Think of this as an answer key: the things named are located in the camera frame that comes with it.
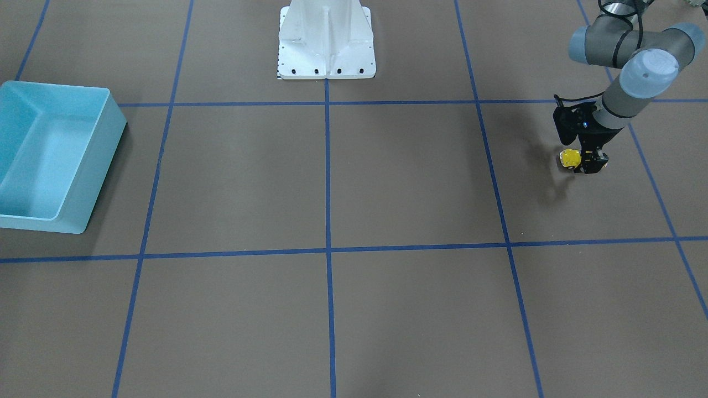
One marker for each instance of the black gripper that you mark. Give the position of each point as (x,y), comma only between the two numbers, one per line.
(598,137)

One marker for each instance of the yellow beetle toy car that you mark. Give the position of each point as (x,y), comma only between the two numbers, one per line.
(570,158)

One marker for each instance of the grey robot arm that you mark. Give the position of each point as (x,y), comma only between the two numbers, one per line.
(648,63)

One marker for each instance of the light blue plastic bin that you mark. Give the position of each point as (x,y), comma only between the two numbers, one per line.
(57,145)

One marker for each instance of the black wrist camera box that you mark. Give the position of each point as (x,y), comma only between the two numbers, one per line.
(570,121)

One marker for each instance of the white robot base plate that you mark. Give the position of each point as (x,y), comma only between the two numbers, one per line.
(326,40)

